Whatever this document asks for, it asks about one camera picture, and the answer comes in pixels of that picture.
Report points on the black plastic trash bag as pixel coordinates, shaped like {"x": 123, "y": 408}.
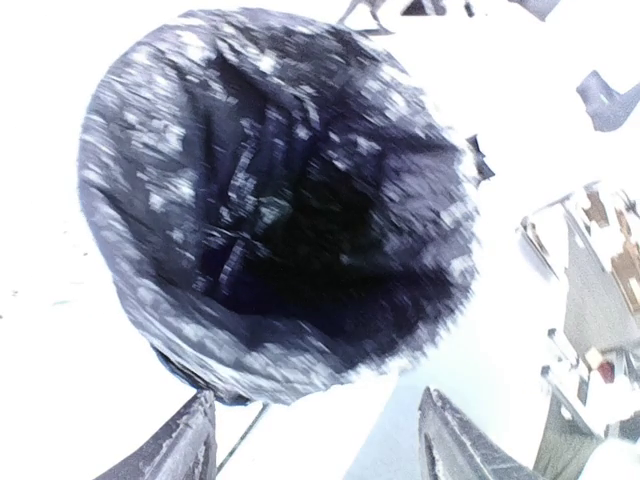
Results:
{"x": 280, "y": 205}

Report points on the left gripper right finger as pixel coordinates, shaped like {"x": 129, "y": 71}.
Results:
{"x": 452, "y": 447}

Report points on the teal plastic trash bin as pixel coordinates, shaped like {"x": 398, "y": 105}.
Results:
{"x": 224, "y": 397}

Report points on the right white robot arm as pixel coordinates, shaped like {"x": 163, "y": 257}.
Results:
{"x": 607, "y": 108}

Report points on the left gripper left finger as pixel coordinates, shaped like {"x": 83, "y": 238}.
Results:
{"x": 183, "y": 448}

